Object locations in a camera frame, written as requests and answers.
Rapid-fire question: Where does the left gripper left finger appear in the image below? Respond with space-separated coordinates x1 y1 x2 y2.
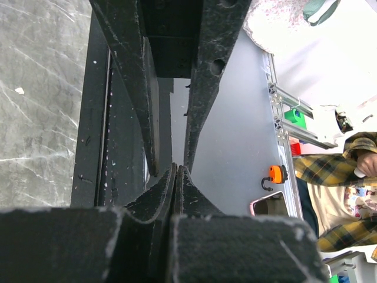
1 164 177 282

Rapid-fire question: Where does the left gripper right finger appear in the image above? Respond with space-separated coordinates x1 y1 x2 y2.
169 166 328 282

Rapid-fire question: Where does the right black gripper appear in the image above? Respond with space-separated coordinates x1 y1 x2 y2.
90 0 251 176

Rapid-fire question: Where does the pink cased smartphone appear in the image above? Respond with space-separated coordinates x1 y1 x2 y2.
250 191 289 216

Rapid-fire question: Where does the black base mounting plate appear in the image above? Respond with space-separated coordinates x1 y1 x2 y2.
70 17 148 209

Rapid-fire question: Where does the orange black hook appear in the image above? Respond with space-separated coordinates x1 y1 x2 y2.
261 165 288 192

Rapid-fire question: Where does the person in plaid shirt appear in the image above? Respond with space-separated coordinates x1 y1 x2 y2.
293 132 376 252

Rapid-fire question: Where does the aluminium frame rail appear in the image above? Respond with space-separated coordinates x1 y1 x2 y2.
263 51 338 219

